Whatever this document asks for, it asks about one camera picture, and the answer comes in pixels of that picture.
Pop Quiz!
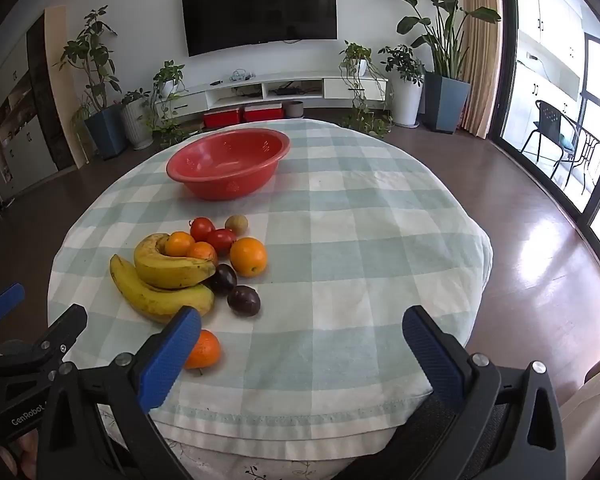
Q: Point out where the tall plant in blue pot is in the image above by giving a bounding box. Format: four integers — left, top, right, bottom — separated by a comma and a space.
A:
55, 6, 128, 161

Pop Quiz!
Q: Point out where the red tomato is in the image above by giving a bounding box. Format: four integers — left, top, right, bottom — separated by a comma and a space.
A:
189, 217, 216, 242
206, 228, 238, 256

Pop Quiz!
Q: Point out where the red plastic bowl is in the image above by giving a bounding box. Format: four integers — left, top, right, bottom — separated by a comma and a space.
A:
166, 128, 291, 202

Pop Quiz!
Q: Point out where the plant in ribbed white pot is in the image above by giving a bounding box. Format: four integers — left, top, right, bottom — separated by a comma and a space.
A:
120, 89, 153, 151

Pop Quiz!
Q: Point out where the tangerine with stem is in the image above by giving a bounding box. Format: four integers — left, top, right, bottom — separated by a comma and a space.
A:
184, 329, 222, 376

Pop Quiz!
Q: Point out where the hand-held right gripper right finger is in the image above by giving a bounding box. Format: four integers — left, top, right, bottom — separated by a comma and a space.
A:
402, 305, 567, 480

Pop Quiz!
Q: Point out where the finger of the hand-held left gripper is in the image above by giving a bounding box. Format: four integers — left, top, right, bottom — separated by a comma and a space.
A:
0, 304, 88, 378
0, 283, 26, 328

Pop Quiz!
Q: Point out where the bushy plant in white pot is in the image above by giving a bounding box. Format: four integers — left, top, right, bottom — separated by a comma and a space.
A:
378, 45, 426, 128

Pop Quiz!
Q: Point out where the beige curtain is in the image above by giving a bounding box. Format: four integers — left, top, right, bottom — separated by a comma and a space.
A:
459, 0, 503, 138

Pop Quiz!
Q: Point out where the red storage box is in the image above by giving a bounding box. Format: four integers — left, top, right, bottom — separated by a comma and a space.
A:
203, 108, 244, 128
243, 103, 284, 123

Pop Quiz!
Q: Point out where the black wall television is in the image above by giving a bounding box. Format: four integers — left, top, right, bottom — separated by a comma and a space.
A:
181, 0, 338, 58

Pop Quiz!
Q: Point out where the orange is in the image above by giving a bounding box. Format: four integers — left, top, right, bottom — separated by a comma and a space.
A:
229, 237, 269, 278
165, 231, 196, 258

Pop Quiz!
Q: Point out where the built-in wall cabinet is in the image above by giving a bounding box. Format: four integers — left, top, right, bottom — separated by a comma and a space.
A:
0, 5, 88, 211

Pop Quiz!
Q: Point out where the white balcony cabinet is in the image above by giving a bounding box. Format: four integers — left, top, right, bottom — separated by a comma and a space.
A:
512, 0, 588, 126

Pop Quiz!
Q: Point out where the large-leaf plant in grey-blue pot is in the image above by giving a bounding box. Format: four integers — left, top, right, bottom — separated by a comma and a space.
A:
371, 0, 502, 135

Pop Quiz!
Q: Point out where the long yellow banana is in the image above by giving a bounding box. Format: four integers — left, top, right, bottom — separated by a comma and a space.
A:
110, 254, 216, 324

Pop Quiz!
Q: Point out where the short fat yellow banana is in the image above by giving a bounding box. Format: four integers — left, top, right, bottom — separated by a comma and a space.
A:
133, 233, 217, 290

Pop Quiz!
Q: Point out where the glass sliding door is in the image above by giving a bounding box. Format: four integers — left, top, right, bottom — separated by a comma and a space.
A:
490, 0, 600, 241

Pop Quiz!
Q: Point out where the passion fruit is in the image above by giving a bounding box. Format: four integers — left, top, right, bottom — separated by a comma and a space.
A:
227, 285, 262, 317
206, 263, 238, 296

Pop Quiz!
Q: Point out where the checked green white tablecloth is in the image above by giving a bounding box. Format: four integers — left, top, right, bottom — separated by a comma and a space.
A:
47, 119, 496, 456

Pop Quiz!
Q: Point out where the white patterned undercloth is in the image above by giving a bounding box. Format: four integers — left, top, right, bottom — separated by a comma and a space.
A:
165, 435, 381, 480

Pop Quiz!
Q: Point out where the beige seat cushion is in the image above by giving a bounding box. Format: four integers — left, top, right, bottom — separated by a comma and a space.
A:
555, 345, 600, 480

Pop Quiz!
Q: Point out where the person's left hand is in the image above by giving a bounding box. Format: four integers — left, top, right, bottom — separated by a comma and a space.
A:
0, 432, 40, 480

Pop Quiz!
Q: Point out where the bumpy tangerine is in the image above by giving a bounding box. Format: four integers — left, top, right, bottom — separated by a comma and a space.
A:
186, 241, 218, 265

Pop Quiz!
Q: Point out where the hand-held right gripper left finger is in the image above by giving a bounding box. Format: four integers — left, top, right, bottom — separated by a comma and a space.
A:
36, 305, 202, 480

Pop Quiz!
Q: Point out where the white television cabinet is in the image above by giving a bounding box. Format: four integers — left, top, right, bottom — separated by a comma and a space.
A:
155, 71, 388, 116

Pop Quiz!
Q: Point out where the black balcony chair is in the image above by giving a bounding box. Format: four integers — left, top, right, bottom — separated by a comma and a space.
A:
520, 100, 581, 181

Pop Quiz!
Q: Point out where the trailing pothos plant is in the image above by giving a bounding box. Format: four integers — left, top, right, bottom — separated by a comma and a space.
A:
147, 60, 196, 148
337, 40, 396, 138

